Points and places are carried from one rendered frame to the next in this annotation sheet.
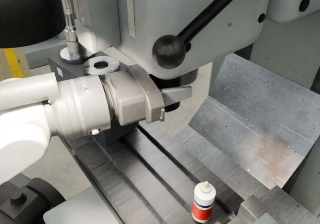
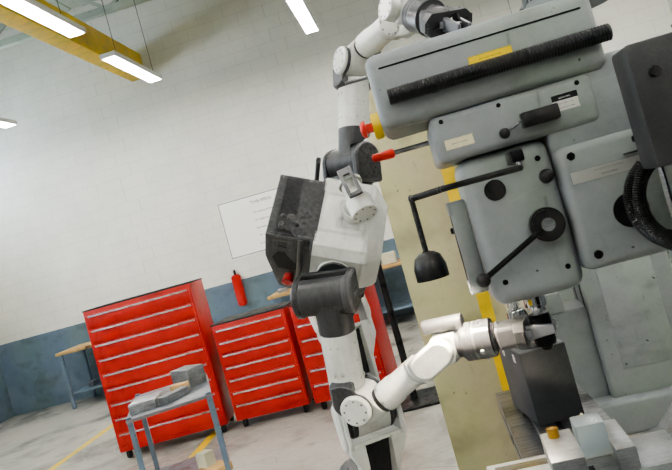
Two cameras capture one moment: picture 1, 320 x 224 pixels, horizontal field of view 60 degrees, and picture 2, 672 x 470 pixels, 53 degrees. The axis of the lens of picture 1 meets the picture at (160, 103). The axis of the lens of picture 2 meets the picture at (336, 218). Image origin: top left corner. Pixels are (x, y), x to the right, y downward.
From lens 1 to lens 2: 1.24 m
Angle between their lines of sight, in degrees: 57
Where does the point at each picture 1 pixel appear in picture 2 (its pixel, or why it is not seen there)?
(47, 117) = (454, 339)
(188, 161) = not seen: hidden behind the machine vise
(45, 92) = (453, 322)
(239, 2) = (539, 258)
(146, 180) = not seen: hidden behind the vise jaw
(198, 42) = (514, 280)
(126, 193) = (536, 451)
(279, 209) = (647, 440)
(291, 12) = (589, 259)
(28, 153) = (441, 356)
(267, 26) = not seen: outside the picture
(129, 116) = (503, 341)
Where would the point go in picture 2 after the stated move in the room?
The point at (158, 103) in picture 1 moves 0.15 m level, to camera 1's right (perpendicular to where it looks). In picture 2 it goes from (519, 329) to (584, 323)
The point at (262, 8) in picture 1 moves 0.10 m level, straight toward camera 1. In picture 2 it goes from (565, 260) to (528, 273)
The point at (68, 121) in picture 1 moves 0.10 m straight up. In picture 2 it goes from (464, 340) to (452, 297)
